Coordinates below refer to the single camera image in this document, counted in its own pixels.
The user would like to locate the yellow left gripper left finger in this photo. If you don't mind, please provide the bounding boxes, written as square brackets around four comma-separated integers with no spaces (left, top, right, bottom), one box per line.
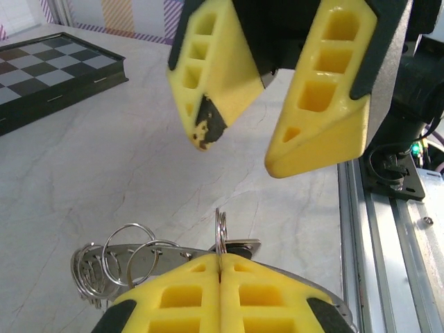
[90,252,222,333]

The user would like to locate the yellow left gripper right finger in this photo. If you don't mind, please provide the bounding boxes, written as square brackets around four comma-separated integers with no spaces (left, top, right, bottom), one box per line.
[220,254,352,333]

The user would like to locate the steel keyring plate with rings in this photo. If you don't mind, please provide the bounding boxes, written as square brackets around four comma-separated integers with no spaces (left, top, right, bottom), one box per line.
[70,207,358,333]

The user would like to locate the black folding chessboard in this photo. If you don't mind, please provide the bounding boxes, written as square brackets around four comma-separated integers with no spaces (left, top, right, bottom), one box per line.
[0,32,130,137]

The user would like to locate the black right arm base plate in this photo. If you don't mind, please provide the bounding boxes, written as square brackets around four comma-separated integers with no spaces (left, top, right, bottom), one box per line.
[360,152,426,202]

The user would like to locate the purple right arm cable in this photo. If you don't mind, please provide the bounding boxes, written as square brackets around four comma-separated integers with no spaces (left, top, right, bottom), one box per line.
[425,117,444,146]

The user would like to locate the long aluminium base rail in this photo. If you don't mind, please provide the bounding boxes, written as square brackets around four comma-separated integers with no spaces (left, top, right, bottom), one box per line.
[336,138,444,333]

